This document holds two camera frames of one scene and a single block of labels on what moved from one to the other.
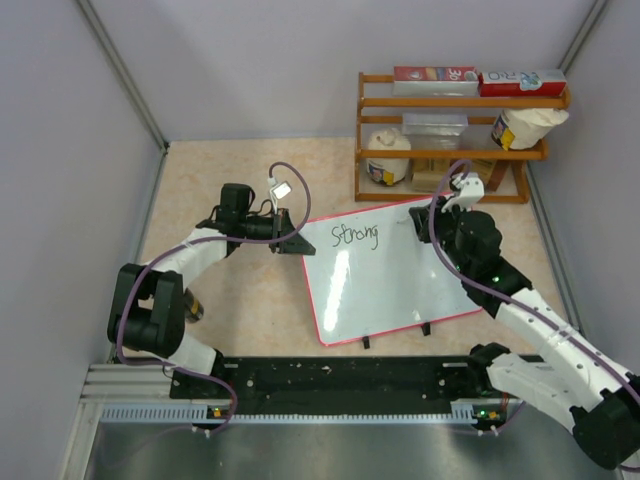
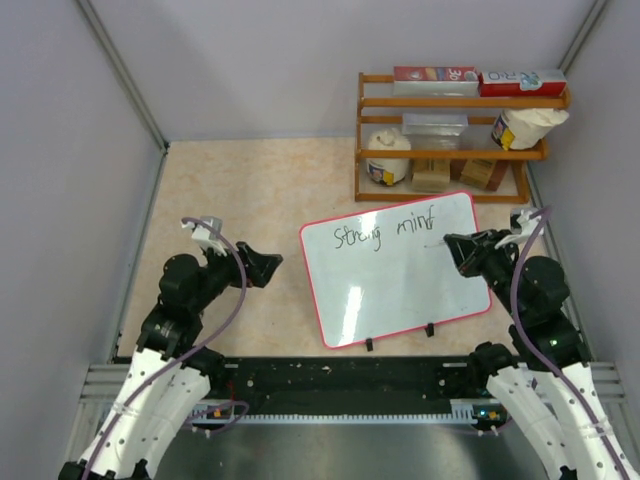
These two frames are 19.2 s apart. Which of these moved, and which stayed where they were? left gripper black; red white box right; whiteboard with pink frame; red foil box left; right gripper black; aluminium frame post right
Moved: right gripper black; left gripper black
Stayed: red foil box left; aluminium frame post right; red white box right; whiteboard with pink frame
